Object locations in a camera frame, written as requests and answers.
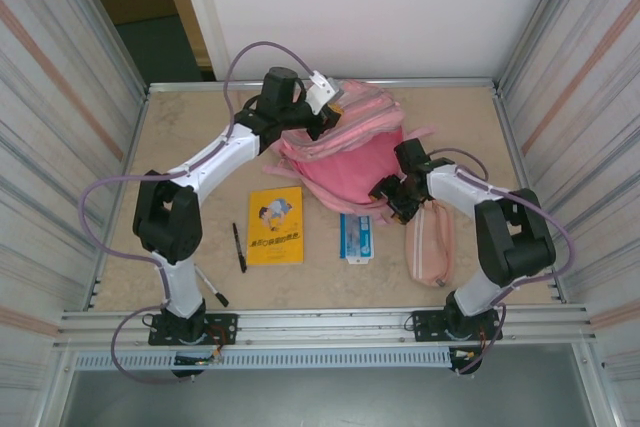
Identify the pink backpack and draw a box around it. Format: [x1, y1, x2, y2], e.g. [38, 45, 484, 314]
[263, 79, 436, 228]

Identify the pink pencil case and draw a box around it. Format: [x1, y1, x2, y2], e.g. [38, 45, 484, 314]
[403, 199, 456, 289]

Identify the blue and white supply package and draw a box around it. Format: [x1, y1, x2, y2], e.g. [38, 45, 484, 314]
[339, 211, 375, 264]

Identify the yellow book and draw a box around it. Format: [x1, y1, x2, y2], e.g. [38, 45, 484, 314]
[247, 185, 306, 267]

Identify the all-black marker pen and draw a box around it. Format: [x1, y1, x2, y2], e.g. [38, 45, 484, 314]
[231, 221, 248, 274]

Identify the white marker with black cap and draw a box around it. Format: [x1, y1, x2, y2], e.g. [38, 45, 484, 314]
[193, 266, 230, 308]

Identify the small electronics board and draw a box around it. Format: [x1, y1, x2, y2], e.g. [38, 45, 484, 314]
[173, 352, 224, 367]

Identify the aluminium table frame end bar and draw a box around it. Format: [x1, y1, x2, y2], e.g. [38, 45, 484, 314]
[147, 77, 501, 94]

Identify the white door frame post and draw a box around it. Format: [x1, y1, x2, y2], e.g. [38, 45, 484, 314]
[172, 0, 236, 82]

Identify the aluminium table frame side bar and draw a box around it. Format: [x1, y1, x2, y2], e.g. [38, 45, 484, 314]
[492, 91, 566, 303]
[88, 89, 152, 311]

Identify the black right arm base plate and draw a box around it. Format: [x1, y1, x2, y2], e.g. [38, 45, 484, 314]
[410, 310, 504, 343]

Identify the aluminium mounting rail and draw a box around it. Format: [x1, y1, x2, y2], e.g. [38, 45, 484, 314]
[58, 304, 599, 348]

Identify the slotted grey cable duct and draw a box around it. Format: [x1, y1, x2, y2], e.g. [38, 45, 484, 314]
[73, 349, 459, 371]

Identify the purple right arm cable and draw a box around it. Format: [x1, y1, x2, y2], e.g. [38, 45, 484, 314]
[429, 146, 577, 377]

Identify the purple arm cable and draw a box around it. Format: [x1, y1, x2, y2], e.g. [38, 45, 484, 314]
[429, 146, 577, 377]
[80, 40, 321, 386]

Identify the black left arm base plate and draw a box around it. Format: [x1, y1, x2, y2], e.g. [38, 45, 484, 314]
[148, 313, 239, 347]

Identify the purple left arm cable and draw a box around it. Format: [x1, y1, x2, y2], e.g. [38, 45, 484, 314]
[80, 40, 321, 386]

